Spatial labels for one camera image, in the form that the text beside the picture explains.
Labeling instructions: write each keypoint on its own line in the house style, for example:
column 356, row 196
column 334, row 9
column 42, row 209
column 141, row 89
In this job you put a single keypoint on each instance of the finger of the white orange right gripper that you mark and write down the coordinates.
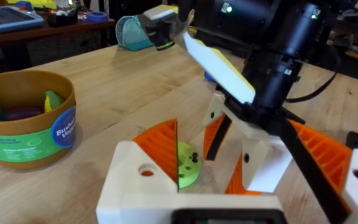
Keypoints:
column 213, row 137
column 266, row 165

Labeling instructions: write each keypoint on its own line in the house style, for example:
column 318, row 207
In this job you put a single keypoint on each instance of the blue framed flat tray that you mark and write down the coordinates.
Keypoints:
column 8, row 18

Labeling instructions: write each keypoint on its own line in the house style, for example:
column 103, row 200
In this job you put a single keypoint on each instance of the upright flat wrist plate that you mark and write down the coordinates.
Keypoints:
column 216, row 67

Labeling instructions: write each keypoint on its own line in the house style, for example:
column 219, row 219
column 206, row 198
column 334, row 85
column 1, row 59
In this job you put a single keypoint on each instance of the green disc with holes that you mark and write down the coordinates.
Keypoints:
column 186, row 169

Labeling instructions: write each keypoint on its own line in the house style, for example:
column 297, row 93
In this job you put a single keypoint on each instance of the small black screw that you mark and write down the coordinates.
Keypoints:
column 194, row 157

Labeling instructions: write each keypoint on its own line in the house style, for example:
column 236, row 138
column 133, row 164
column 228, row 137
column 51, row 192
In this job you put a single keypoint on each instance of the black tray of small items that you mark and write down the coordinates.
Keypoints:
column 62, row 19

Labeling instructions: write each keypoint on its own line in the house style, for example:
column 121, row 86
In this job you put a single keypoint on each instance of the brown tub of toy vegetables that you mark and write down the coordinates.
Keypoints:
column 26, row 140

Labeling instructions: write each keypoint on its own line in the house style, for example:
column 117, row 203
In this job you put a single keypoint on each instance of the teal soft bag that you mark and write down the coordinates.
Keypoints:
column 130, row 34

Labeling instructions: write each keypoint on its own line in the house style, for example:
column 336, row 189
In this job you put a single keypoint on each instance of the dark wooden side table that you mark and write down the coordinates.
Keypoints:
column 42, row 32

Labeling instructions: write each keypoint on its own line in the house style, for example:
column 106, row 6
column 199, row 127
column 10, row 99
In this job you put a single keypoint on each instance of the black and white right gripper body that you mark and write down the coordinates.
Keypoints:
column 272, row 81

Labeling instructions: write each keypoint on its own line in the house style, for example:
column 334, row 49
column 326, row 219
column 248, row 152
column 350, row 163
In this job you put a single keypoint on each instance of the black container with pale lid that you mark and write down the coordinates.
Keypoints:
column 160, row 31

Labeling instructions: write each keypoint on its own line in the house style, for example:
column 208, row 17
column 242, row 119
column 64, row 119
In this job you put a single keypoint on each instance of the white orange left gripper right finger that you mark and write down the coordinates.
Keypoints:
column 328, row 155

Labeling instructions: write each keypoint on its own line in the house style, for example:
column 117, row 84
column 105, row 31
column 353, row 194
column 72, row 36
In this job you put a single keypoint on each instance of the white orange left gripper left finger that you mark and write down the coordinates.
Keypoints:
column 126, row 168

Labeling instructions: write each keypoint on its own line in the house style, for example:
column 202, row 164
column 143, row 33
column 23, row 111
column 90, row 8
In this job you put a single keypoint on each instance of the blue tape roll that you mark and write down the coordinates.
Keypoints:
column 97, row 16

